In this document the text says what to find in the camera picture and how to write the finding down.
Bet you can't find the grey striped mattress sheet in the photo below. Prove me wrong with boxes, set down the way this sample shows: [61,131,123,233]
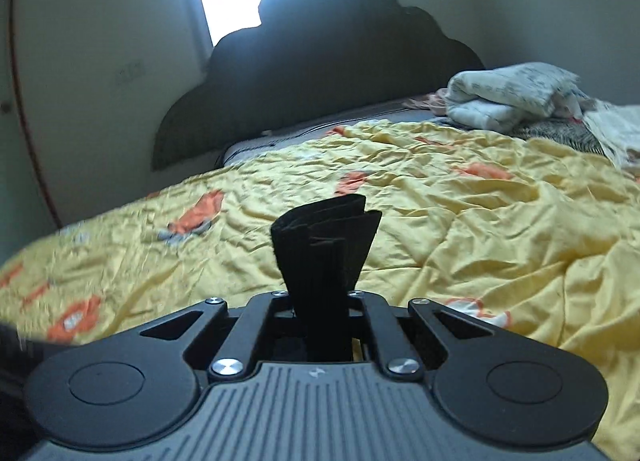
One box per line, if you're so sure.
[222,100,436,166]

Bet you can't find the white wall socket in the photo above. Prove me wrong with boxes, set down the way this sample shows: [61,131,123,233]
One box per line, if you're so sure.
[115,60,145,85]

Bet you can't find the white printed folded blanket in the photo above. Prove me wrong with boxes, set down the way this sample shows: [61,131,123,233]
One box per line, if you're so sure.
[444,62,591,134]

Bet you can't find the dark scalloped headboard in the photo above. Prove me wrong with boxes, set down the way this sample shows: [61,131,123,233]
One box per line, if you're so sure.
[151,0,484,172]

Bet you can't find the pink cloth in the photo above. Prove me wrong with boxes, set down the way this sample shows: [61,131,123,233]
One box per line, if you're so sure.
[402,88,448,116]

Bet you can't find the zebra striped cloth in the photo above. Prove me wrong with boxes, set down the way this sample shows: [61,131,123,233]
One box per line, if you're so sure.
[509,117,604,155]

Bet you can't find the cream folded towel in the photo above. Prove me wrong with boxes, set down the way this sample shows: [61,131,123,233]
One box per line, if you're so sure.
[582,102,640,176]

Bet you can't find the black pants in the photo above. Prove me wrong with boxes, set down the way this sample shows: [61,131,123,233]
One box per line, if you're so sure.
[270,193,382,363]

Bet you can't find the yellow floral bed quilt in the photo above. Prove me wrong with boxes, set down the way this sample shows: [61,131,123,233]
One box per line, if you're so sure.
[1,122,639,460]

